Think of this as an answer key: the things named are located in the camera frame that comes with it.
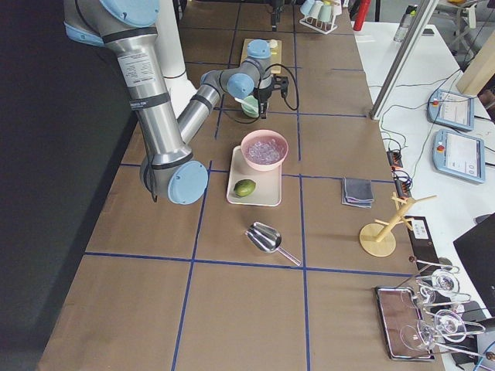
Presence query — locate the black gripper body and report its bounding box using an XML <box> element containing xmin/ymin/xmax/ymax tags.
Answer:
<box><xmin>254</xmin><ymin>75</ymin><xmax>289</xmax><ymax>103</ymax></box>

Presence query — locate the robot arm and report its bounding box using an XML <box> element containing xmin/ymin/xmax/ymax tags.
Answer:
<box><xmin>63</xmin><ymin>1</ymin><xmax>288</xmax><ymax>205</ymax></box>

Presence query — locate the mint green bowl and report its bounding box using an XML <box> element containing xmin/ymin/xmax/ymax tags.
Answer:
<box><xmin>241</xmin><ymin>96</ymin><xmax>259</xmax><ymax>118</ymax></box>

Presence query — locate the pink bowl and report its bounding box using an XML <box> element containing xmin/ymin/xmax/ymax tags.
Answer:
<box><xmin>241</xmin><ymin>129</ymin><xmax>288</xmax><ymax>172</ymax></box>

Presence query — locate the pile of clear ice cubes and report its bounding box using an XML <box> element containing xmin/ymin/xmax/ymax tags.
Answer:
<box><xmin>247</xmin><ymin>139</ymin><xmax>284</xmax><ymax>165</ymax></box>

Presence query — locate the metal ice scoop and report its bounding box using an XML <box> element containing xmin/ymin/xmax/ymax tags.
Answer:
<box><xmin>245</xmin><ymin>222</ymin><xmax>302</xmax><ymax>267</ymax></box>

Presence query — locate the bamboo cutting board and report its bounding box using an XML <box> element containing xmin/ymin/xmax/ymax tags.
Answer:
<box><xmin>241</xmin><ymin>39</ymin><xmax>282</xmax><ymax>74</ymax></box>

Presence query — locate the white cup rack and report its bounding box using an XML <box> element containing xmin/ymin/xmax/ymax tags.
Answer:
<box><xmin>299</xmin><ymin>0</ymin><xmax>347</xmax><ymax>35</ymax></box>

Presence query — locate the green avocado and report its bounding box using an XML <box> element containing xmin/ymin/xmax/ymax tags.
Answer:
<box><xmin>234</xmin><ymin>179</ymin><xmax>256</xmax><ymax>198</ymax></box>

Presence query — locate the cream plastic tray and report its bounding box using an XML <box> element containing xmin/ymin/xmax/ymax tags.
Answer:
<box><xmin>227</xmin><ymin>145</ymin><xmax>282</xmax><ymax>206</ymax></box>

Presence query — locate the folded grey cloth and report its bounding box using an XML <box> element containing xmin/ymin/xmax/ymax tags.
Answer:
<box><xmin>341</xmin><ymin>178</ymin><xmax>374</xmax><ymax>209</ymax></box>

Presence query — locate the upper teach pendant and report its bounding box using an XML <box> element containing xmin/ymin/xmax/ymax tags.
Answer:
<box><xmin>427</xmin><ymin>89</ymin><xmax>474</xmax><ymax>131</ymax></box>

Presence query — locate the teach pendant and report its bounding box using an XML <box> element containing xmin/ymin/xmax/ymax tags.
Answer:
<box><xmin>427</xmin><ymin>89</ymin><xmax>474</xmax><ymax>131</ymax></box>
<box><xmin>432</xmin><ymin>129</ymin><xmax>486</xmax><ymax>184</ymax></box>

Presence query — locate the wooden mug tree stand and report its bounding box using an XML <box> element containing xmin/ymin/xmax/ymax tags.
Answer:
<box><xmin>359</xmin><ymin>192</ymin><xmax>436</xmax><ymax>257</ymax></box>

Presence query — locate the lower teach pendant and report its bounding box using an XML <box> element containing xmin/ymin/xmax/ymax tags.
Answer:
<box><xmin>432</xmin><ymin>129</ymin><xmax>486</xmax><ymax>184</ymax></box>

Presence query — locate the metal tray with glasses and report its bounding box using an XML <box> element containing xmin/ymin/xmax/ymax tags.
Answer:
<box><xmin>374</xmin><ymin>257</ymin><xmax>490</xmax><ymax>362</ymax></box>

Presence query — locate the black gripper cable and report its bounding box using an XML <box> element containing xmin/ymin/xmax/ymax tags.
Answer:
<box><xmin>266</xmin><ymin>63</ymin><xmax>301</xmax><ymax>113</ymax></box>

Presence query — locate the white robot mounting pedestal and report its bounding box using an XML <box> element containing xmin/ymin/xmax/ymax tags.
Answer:
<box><xmin>155</xmin><ymin>0</ymin><xmax>196</xmax><ymax>100</ymax></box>

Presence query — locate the aluminium frame post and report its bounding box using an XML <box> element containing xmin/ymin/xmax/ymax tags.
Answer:
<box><xmin>370</xmin><ymin>0</ymin><xmax>439</xmax><ymax>120</ymax></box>

